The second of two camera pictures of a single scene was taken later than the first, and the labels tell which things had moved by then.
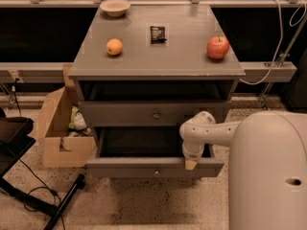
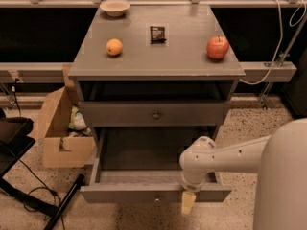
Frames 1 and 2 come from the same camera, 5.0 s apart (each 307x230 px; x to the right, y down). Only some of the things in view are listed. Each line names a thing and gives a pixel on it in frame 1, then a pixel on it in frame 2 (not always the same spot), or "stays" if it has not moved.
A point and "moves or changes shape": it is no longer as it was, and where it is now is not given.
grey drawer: [146, 151] moves or changes shape
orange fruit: [114, 46] stays
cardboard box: [60, 150] stays
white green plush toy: [78, 124] stays
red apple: [217, 47] stays
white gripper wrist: [192, 152] to [192, 185]
